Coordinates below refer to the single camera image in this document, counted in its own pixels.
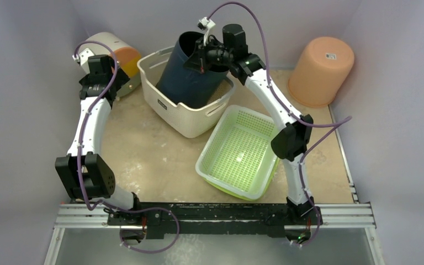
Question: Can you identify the dark navy round bin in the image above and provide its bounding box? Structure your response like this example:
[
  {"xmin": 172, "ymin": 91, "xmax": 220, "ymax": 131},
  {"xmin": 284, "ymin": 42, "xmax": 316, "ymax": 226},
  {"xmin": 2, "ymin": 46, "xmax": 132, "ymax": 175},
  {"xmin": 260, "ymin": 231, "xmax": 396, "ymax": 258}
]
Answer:
[{"xmin": 156, "ymin": 31, "xmax": 229, "ymax": 109}]

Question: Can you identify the cream perforated laundry basket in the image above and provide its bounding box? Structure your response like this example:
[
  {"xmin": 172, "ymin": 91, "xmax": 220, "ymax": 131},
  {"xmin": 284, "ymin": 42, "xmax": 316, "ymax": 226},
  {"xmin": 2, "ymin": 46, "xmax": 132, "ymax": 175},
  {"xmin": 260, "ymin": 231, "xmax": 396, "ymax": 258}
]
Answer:
[{"xmin": 137, "ymin": 46, "xmax": 236, "ymax": 139}]

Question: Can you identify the white perforated strainer basket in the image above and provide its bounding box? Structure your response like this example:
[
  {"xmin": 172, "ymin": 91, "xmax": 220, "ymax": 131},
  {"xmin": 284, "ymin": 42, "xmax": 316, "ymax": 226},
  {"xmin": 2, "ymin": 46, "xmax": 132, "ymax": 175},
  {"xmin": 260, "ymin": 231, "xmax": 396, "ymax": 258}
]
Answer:
[{"xmin": 195, "ymin": 105, "xmax": 282, "ymax": 201}]

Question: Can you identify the orange plastic bucket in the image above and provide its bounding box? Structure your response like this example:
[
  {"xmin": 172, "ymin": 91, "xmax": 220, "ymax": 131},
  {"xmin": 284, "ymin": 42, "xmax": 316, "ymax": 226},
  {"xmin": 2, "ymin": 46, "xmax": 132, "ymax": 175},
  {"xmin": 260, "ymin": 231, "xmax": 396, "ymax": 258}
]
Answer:
[{"xmin": 288, "ymin": 36, "xmax": 355, "ymax": 108}]

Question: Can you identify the lime green basin tray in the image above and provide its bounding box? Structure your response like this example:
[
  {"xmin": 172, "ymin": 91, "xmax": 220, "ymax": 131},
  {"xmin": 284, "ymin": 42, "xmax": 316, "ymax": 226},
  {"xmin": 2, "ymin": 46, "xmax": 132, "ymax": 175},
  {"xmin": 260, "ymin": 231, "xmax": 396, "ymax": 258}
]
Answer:
[{"xmin": 197, "ymin": 156, "xmax": 279, "ymax": 201}]

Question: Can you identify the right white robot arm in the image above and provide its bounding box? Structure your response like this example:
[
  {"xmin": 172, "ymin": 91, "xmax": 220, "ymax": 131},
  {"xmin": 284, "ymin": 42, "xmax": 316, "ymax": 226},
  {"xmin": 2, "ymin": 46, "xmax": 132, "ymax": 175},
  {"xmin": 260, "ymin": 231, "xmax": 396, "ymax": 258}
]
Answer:
[{"xmin": 183, "ymin": 24, "xmax": 321, "ymax": 225}]

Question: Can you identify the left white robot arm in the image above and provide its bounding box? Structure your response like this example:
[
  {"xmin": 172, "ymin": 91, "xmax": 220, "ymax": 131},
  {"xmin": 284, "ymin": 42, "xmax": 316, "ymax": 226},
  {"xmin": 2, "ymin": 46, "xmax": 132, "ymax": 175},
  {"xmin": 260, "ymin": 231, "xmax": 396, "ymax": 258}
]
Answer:
[{"xmin": 55, "ymin": 55, "xmax": 142, "ymax": 226}]

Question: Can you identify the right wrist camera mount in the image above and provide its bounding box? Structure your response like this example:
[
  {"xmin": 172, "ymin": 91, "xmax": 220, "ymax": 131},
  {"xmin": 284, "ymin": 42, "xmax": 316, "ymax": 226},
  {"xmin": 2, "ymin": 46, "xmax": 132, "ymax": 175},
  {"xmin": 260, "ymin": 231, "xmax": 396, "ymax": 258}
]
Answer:
[{"xmin": 197, "ymin": 17, "xmax": 216, "ymax": 46}]

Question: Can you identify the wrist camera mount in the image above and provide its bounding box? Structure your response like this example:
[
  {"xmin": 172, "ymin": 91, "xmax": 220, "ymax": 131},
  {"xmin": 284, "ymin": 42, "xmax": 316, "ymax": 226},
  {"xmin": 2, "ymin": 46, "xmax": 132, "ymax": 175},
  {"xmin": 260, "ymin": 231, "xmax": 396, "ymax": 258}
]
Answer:
[
  {"xmin": 72, "ymin": 48, "xmax": 95, "ymax": 67},
  {"xmin": 197, "ymin": 17, "xmax": 216, "ymax": 46}
]

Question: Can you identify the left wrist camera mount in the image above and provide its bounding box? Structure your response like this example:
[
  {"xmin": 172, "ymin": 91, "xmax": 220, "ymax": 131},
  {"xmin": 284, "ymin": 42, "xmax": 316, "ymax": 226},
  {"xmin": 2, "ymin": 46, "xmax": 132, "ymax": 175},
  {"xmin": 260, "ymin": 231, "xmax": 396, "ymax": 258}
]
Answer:
[{"xmin": 72, "ymin": 48, "xmax": 95, "ymax": 67}]

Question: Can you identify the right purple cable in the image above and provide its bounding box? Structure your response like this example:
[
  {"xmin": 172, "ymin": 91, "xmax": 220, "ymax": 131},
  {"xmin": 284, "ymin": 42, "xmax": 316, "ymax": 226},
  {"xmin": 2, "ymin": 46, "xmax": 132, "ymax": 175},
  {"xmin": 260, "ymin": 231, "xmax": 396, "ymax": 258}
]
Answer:
[{"xmin": 206, "ymin": 1, "xmax": 352, "ymax": 248}]

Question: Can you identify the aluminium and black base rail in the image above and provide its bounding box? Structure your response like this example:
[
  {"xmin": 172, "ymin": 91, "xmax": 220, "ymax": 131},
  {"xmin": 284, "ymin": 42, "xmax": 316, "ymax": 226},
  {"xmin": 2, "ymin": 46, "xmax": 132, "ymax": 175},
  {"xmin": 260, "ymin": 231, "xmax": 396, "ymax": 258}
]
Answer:
[{"xmin": 55, "ymin": 202, "xmax": 376, "ymax": 242}]

